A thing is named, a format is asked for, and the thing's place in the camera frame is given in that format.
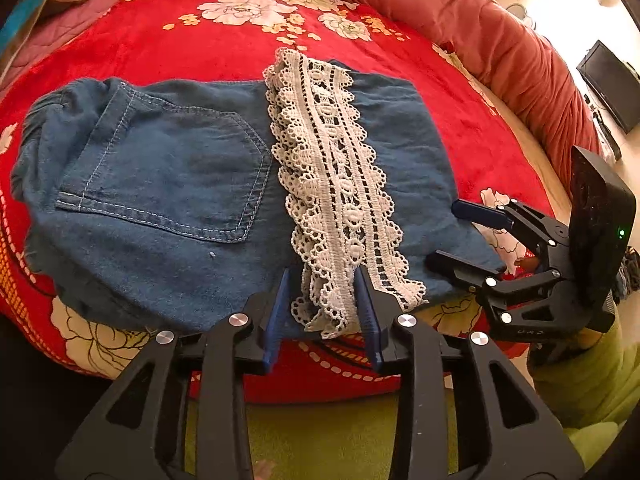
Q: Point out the striped pillow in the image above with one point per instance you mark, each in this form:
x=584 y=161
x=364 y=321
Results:
x=30 y=5

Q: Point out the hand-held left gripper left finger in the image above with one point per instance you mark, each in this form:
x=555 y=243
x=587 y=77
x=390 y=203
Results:
x=277 y=312

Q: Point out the red floral blanket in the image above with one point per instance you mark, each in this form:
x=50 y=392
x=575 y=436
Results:
x=150 y=35

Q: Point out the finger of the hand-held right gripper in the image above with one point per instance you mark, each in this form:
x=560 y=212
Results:
x=460 y=266
x=480 y=211

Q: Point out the pink comforter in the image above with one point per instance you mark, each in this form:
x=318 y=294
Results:
x=475 y=25

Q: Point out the person's green clothing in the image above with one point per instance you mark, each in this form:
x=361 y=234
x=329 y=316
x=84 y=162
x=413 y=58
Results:
x=325 y=440

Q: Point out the black flat television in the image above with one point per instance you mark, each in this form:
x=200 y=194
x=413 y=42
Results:
x=607 y=85

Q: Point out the blue denim pants lace trim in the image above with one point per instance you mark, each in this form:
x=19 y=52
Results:
x=165 y=185

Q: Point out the white round object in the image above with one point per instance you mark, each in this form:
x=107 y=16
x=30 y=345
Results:
x=520 y=14

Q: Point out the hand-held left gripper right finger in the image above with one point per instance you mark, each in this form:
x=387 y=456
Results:
x=367 y=312

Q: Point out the beige bed sheet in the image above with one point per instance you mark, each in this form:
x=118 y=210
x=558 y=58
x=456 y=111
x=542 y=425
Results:
x=540 y=160

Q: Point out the pink quilted pillow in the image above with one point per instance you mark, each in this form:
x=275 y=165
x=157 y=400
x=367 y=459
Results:
x=55 y=30

